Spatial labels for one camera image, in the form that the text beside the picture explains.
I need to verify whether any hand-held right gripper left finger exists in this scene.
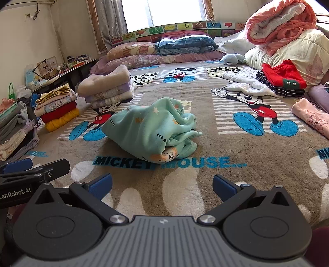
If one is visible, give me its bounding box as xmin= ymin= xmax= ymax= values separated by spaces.
xmin=28 ymin=173 xmax=129 ymax=226

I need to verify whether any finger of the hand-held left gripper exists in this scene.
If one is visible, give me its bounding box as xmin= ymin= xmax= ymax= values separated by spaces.
xmin=0 ymin=159 xmax=71 ymax=184
xmin=0 ymin=158 xmax=34 ymax=175

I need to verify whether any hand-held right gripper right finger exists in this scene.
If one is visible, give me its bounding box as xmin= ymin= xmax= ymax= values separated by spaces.
xmin=199 ymin=175 xmax=300 ymax=226

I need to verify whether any mint green star-print garment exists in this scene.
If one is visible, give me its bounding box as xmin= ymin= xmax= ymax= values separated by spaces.
xmin=101 ymin=97 xmax=203 ymax=165

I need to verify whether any pile of grey folded clothes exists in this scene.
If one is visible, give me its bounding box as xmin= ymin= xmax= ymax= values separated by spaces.
xmin=0 ymin=99 xmax=40 ymax=161

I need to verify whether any cartoon printed brown blanket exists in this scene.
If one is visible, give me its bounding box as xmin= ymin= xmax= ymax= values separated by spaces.
xmin=26 ymin=60 xmax=329 ymax=231

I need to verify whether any red folded garment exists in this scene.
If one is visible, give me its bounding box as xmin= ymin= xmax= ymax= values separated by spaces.
xmin=41 ymin=101 xmax=78 ymax=123

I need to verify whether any pale blue-print folded garment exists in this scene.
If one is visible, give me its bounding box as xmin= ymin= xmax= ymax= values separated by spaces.
xmin=35 ymin=96 xmax=76 ymax=117

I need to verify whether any pale yellow folded garment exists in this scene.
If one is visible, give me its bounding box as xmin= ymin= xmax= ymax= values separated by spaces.
xmin=38 ymin=83 xmax=71 ymax=103

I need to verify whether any purple folded garment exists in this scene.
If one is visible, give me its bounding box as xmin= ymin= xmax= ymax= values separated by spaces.
xmin=83 ymin=78 xmax=134 ymax=103

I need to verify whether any pale printed folded garment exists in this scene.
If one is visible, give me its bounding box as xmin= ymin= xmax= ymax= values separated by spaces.
xmin=91 ymin=87 xmax=138 ymax=109

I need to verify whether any dark cluttered desk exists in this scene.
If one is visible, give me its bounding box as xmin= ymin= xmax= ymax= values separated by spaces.
xmin=32 ymin=58 xmax=97 ymax=93

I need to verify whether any black desk lamp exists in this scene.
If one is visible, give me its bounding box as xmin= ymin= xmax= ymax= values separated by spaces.
xmin=33 ymin=60 xmax=47 ymax=79

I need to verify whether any person's maroon clothing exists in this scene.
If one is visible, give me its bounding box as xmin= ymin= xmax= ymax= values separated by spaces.
xmin=306 ymin=226 xmax=329 ymax=267

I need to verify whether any white quilted garment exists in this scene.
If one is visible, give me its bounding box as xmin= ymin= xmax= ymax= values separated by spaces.
xmin=222 ymin=67 xmax=279 ymax=97

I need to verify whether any pink folded garment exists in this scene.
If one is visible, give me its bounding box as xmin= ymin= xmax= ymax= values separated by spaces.
xmin=291 ymin=98 xmax=329 ymax=140

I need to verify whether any navy striped folded garment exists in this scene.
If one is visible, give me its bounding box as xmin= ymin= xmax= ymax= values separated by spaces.
xmin=255 ymin=71 xmax=306 ymax=98

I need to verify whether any red knitted sweater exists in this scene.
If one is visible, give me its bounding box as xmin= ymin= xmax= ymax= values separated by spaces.
xmin=262 ymin=60 xmax=307 ymax=90

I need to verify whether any blue plush toy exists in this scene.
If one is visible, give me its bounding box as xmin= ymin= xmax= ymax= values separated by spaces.
xmin=221 ymin=53 xmax=247 ymax=65

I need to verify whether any lilac cloth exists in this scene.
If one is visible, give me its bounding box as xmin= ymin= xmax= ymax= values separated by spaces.
xmin=308 ymin=83 xmax=329 ymax=113

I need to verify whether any purple floral quilt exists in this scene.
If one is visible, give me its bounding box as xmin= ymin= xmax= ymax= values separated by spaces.
xmin=89 ymin=50 xmax=224 ymax=76

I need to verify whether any pink floral pillow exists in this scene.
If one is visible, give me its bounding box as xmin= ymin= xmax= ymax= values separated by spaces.
xmin=106 ymin=42 xmax=158 ymax=62

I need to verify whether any white duvet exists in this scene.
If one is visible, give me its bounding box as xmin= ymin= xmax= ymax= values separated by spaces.
xmin=214 ymin=30 xmax=257 ymax=55

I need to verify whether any blue folded quilt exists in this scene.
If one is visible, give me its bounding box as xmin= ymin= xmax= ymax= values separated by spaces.
xmin=155 ymin=35 xmax=218 ymax=55

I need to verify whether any grey curtain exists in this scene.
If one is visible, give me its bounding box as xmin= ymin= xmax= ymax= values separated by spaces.
xmin=96 ymin=0 xmax=129 ymax=50

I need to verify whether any maroon folded blanket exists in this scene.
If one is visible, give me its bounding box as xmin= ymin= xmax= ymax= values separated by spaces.
xmin=161 ymin=30 xmax=212 ymax=41

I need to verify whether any cream folded quilt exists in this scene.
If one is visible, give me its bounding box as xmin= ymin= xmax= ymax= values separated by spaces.
xmin=244 ymin=28 xmax=329 ymax=91

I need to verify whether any colourful alphabet foam mat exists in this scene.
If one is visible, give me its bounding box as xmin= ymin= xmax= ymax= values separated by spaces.
xmin=110 ymin=21 xmax=248 ymax=48

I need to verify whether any orange rolled quilt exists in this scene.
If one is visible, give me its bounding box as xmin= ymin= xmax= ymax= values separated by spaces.
xmin=244 ymin=0 xmax=317 ymax=55

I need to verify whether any wooden framed window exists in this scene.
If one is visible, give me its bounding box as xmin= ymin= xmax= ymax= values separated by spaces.
xmin=86 ymin=0 xmax=216 ymax=54

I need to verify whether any wooden picture frame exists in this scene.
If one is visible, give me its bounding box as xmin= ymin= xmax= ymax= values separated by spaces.
xmin=37 ymin=56 xmax=57 ymax=77

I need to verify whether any dangling black cable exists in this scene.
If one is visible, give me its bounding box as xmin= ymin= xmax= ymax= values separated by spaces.
xmin=29 ymin=2 xmax=42 ymax=23

